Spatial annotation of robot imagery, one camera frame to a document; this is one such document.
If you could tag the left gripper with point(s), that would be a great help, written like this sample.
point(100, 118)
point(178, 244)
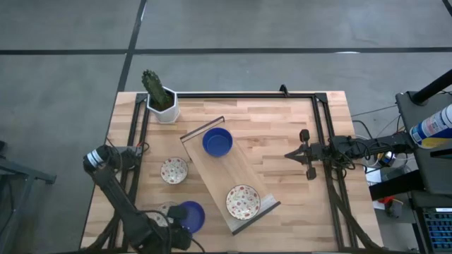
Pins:
point(182, 240)

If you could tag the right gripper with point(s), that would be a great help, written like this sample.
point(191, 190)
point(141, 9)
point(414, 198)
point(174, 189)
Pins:
point(312, 153)

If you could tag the blue mini bowl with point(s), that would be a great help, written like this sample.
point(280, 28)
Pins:
point(217, 143)
point(195, 217)

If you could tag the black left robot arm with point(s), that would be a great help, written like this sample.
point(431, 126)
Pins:
point(116, 194)

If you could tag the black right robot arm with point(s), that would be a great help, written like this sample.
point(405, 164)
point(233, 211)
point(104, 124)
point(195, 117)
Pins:
point(370, 146)

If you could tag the red floral mini bowl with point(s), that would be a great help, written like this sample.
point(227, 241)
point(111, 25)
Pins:
point(174, 170)
point(163, 207)

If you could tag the large red floral bowl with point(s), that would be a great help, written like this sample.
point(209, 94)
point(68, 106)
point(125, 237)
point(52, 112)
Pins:
point(243, 202)

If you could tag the wooden shelf riser black legs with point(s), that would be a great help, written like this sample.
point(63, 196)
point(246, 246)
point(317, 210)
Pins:
point(219, 173)

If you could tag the small metal can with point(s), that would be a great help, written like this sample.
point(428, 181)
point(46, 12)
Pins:
point(388, 158)

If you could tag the white hexagonal plant pot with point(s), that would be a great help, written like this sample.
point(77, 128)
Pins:
point(167, 114)

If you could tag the black equipment cart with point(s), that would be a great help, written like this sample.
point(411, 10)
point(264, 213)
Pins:
point(434, 169)

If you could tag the white blue spray can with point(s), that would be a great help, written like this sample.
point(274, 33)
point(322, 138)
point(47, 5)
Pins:
point(432, 127)

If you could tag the black pole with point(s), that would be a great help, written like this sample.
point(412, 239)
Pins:
point(432, 86)

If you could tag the green cactus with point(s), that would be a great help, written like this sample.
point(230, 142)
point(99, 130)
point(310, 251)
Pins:
point(155, 88)

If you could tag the laptop keyboard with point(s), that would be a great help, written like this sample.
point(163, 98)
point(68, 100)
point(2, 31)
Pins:
point(439, 229)

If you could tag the grey metal stand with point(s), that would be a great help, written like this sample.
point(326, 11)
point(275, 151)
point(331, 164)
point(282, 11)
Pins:
point(21, 173)

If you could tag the small black mount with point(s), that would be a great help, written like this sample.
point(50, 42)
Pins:
point(283, 90)

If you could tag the black metal table frame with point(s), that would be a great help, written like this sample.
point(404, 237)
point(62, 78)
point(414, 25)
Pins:
point(247, 95)

